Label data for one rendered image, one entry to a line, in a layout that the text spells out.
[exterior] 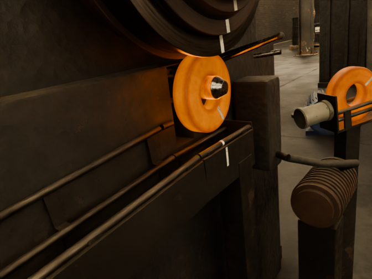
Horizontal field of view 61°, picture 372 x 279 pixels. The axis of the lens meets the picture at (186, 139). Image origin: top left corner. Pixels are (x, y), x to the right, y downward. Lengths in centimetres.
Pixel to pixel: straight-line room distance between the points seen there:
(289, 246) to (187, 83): 110
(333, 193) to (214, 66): 44
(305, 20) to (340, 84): 854
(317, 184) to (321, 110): 21
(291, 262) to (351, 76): 79
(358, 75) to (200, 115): 55
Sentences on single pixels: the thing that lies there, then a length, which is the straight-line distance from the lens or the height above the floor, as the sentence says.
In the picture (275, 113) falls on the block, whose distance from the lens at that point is 83.
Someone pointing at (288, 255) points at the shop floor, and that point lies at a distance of 147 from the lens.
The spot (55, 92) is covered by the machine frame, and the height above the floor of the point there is 87.
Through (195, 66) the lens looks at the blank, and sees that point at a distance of 58.
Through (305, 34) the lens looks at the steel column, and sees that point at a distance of 950.
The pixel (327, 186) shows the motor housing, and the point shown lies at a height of 53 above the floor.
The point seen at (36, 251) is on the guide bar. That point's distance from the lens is 48.
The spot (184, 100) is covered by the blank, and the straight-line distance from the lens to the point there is 56.
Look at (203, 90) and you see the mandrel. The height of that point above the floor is 82.
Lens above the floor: 92
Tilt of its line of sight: 18 degrees down
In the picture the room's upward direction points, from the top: 7 degrees counter-clockwise
